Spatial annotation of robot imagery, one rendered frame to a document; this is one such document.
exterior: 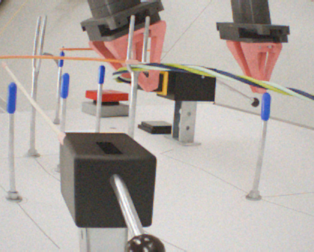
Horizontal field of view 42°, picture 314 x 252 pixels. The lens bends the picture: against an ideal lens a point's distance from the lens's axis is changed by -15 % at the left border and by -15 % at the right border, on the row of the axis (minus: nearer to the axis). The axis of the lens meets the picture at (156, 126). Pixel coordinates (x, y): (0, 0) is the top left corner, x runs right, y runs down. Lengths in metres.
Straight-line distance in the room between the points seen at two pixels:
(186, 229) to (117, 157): 0.13
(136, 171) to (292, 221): 0.17
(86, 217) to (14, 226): 0.10
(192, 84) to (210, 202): 0.21
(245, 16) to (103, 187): 0.44
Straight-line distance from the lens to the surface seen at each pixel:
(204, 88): 0.55
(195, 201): 0.36
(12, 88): 0.31
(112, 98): 0.70
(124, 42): 0.47
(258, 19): 0.59
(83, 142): 0.20
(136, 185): 0.18
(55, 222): 0.29
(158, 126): 0.60
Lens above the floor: 1.48
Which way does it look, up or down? 37 degrees down
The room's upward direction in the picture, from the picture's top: 48 degrees counter-clockwise
